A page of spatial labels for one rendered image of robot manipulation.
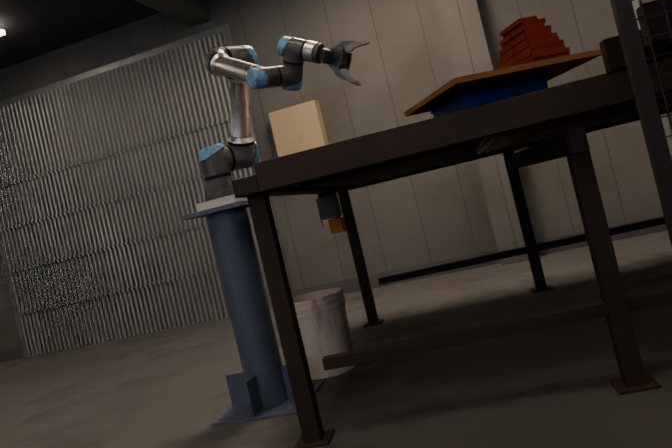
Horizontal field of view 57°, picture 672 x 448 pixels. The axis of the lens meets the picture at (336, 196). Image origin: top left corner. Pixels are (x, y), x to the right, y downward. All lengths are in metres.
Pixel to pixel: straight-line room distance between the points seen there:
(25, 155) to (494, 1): 4.89
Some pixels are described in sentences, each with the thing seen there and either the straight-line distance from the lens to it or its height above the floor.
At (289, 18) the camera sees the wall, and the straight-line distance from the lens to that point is 5.94.
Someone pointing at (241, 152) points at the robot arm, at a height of 1.08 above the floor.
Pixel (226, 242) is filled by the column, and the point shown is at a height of 0.72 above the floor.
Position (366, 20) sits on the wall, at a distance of 5.72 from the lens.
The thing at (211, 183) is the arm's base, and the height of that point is 0.98.
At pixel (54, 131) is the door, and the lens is 7.04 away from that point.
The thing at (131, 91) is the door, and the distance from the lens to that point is 6.52.
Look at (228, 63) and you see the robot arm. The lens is 2.47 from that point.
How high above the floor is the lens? 0.73
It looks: 1 degrees up
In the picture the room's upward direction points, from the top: 13 degrees counter-clockwise
